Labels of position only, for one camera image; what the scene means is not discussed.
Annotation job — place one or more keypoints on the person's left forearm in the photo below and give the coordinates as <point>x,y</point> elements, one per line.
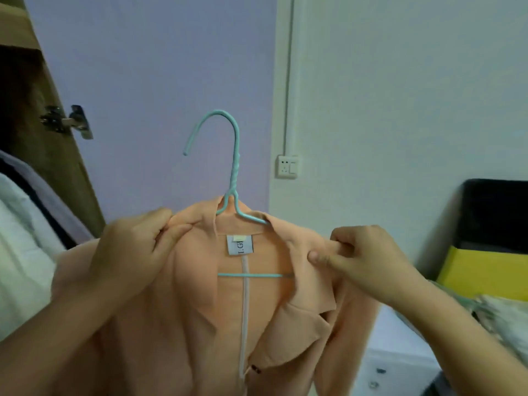
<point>41,358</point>

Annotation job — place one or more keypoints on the row of clothes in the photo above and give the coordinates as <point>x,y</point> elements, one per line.
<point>20,263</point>

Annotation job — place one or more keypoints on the yellow black bed headboard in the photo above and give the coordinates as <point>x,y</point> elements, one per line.
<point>486,218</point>

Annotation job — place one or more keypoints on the lilac wardrobe door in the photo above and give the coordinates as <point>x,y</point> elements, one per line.
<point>165,78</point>

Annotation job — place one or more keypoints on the person's right forearm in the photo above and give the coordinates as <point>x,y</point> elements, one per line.
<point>474,354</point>

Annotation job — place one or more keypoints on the person's left hand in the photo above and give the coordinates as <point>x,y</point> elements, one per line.
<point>128,255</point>

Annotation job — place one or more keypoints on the person's right hand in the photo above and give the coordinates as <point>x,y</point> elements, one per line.
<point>371,263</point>

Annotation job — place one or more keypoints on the teal hanger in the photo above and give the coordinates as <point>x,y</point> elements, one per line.
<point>236,160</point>

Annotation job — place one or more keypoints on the peach blazer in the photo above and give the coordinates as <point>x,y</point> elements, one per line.
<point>198,346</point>

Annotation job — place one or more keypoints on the white nightstand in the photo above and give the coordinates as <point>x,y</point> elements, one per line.
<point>392,358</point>

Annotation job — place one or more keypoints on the white wall socket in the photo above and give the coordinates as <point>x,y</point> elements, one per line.
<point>287,166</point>

